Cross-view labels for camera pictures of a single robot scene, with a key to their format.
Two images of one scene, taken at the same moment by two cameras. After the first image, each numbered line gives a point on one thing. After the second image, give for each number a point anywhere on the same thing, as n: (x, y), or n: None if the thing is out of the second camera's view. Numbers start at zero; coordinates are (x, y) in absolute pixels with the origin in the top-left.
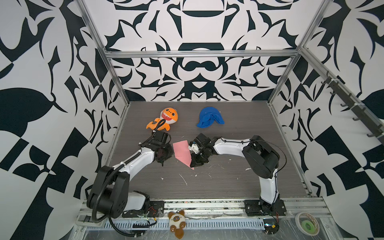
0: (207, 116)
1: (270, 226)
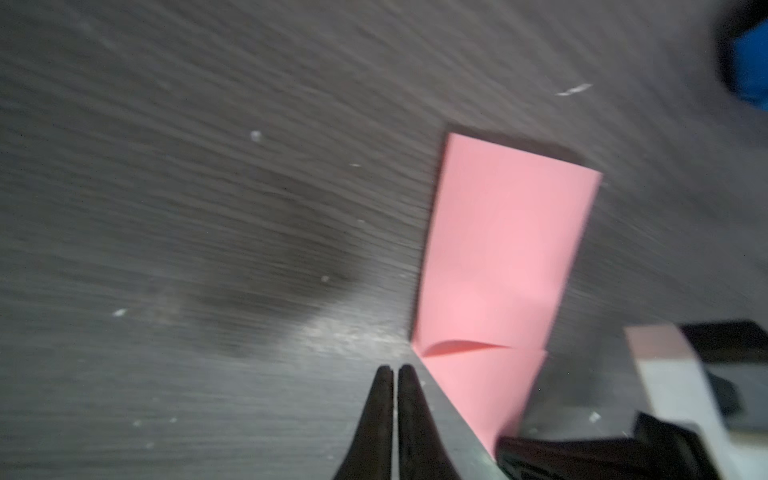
0: (750, 64)
1: None
